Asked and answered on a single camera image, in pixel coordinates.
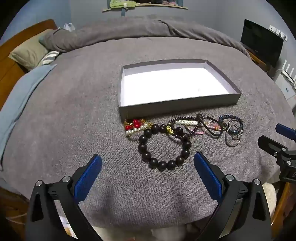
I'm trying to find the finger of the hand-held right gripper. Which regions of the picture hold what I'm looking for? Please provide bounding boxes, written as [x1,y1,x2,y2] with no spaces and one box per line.
[258,135,296,167]
[275,123,296,138]

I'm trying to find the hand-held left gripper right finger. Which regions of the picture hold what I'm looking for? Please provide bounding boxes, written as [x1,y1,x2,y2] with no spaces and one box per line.
[194,152,272,241]

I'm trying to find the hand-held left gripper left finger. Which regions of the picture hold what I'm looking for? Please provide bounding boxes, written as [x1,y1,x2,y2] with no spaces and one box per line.
[25,154,103,241]

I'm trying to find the dark blue bead bracelet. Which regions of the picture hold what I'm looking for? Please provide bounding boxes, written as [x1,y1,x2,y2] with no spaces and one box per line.
[218,114,244,135]

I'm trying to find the black cord bracelet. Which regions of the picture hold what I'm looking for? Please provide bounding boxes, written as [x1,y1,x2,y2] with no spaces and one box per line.
[196,113,226,139]

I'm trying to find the small dark gold bead bracelet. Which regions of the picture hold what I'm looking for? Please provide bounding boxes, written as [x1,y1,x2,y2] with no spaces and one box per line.
[166,117,202,144]

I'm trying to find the large dark bead bracelet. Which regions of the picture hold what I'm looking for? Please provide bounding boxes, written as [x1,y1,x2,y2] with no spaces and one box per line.
[138,124,192,171]

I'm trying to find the red bead gold bracelet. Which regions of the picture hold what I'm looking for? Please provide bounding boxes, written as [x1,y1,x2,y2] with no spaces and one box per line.
[124,118,147,131]

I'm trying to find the grey cardboard box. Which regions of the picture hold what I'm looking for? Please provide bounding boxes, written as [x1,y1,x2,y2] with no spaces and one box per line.
[118,59,242,119]

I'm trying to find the white fluffy cushion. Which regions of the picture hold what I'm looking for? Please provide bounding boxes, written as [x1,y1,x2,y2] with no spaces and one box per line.
[262,182,277,221]

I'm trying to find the white cabinet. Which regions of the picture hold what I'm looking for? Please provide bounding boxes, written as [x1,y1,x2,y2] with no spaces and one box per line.
[274,70,296,100]

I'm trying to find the white router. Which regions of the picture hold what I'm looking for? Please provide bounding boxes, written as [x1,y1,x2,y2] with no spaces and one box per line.
[276,59,296,84]

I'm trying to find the grey blanket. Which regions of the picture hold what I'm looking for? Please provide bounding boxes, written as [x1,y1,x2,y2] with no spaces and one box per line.
[0,19,292,232]

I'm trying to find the wooden monitor stand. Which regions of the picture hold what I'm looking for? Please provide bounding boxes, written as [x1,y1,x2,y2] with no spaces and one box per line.
[245,47,272,73]

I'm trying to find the black monitor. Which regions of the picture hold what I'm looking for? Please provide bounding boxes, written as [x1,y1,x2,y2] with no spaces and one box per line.
[240,19,284,68]

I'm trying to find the light blue sheet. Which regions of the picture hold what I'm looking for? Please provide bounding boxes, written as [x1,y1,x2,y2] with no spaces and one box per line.
[0,64,57,172]

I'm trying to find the striped pillow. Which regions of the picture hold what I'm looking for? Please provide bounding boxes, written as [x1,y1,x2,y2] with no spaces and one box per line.
[38,50,61,67]

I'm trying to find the olive pillow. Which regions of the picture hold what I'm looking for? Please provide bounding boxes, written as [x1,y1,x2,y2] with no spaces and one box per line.
[9,29,55,71]

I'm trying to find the wooden headboard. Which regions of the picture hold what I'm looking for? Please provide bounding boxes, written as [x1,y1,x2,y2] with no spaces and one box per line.
[0,19,58,110]

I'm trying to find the green cloth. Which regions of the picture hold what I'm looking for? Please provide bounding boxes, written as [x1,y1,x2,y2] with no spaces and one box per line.
[109,0,137,9]

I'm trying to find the wooden chair frame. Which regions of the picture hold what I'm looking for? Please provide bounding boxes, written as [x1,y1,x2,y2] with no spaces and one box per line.
[269,182,292,232]

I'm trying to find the silver ring hoops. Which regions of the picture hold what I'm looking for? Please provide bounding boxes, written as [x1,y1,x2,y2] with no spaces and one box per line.
[224,122,244,148]

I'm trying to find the white pearl bar bracelet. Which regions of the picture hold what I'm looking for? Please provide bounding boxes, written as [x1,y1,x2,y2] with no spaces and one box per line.
[174,119,199,127]

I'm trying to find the wooden wall shelf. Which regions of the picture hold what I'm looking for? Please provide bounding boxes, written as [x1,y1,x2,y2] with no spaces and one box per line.
[102,4,188,13]

